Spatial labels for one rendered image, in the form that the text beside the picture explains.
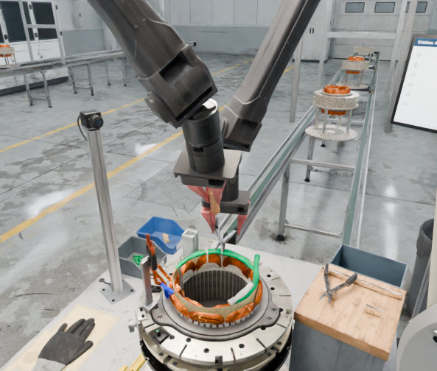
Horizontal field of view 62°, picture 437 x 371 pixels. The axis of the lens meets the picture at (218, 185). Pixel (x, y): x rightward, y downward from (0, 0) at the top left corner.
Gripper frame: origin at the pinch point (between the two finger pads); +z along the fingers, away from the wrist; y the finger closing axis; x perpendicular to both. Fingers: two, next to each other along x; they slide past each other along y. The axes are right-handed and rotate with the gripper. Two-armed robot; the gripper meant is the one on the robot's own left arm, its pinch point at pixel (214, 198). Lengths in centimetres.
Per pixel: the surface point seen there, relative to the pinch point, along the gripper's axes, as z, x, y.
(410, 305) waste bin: 166, -74, -81
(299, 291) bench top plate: 68, -20, -17
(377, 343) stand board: 24.9, 10.3, -32.1
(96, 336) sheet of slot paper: 54, 13, 39
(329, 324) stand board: 25.8, 8.0, -23.2
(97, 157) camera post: 14.9, -21.9, 41.0
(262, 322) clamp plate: 19.8, 12.8, -10.6
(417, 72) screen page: 27, -94, -50
